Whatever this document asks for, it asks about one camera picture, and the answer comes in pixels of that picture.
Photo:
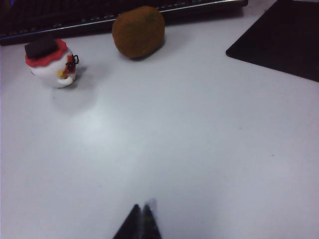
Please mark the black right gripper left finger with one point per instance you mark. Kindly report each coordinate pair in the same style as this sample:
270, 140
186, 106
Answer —
130, 224

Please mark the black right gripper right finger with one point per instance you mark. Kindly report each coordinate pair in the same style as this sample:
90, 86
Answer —
150, 224

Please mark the brown fuzzy kiwi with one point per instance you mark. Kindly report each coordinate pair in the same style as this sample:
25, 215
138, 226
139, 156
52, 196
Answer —
138, 32

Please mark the white red-topped toy cup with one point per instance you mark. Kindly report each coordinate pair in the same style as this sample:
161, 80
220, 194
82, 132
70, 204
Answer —
53, 72

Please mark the black computer keyboard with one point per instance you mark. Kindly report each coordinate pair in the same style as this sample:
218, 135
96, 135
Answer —
49, 17

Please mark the black mouse pad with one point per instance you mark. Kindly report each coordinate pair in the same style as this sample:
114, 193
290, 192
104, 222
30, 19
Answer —
281, 37

